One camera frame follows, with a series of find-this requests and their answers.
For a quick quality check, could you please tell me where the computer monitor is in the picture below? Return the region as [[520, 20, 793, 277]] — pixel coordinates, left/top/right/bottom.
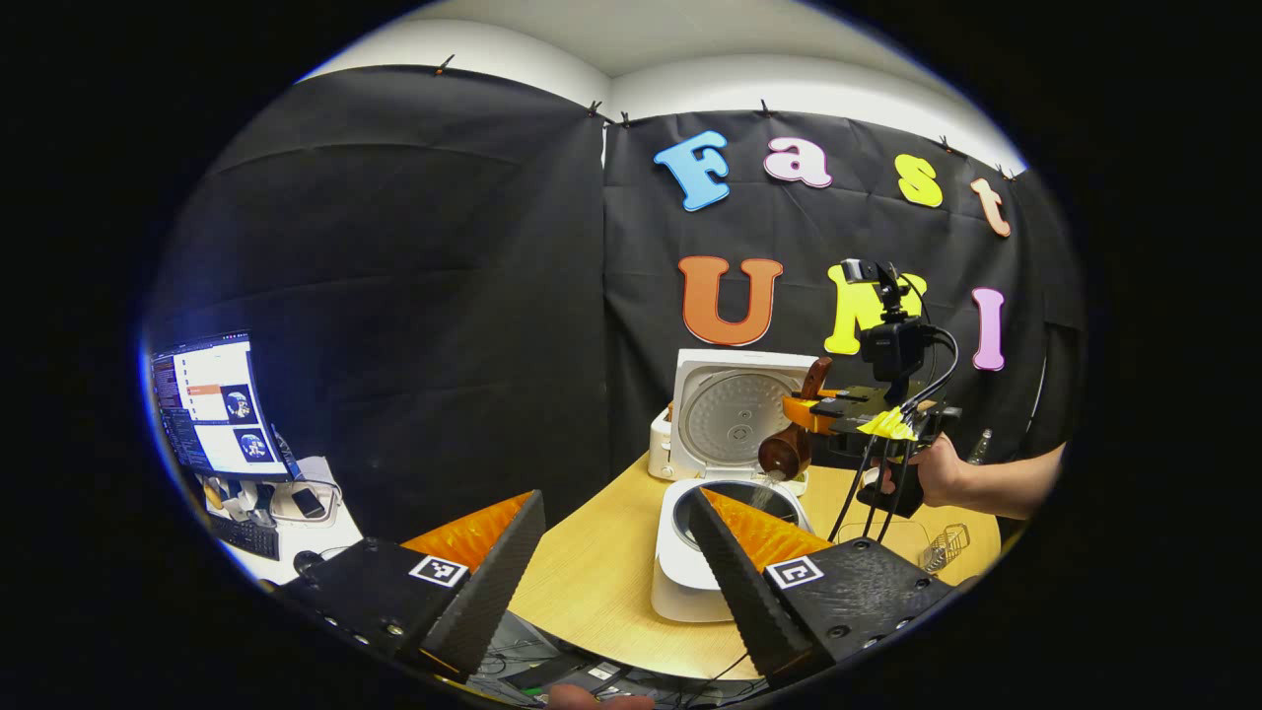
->
[[150, 330, 297, 481]]

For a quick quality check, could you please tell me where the black keyboard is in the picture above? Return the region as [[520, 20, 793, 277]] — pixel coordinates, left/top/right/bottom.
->
[[202, 513, 283, 561]]

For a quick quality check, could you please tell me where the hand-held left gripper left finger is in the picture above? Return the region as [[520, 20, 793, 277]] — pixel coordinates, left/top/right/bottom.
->
[[281, 489, 546, 681]]

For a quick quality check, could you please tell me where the white rice cooker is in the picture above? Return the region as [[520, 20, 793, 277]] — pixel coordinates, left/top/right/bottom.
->
[[648, 348, 819, 624]]

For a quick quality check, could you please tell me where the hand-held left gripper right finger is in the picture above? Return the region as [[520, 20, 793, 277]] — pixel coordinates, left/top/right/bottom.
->
[[688, 487, 954, 688]]

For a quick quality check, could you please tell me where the white side desk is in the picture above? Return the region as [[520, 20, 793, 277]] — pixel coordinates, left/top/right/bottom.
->
[[197, 456, 366, 585]]

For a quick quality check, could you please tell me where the brown wooden spoon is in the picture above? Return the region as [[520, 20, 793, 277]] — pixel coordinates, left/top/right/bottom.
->
[[757, 357, 834, 481]]

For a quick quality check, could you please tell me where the black backdrop cloth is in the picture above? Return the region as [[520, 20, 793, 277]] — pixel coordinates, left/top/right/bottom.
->
[[143, 64, 1087, 543]]

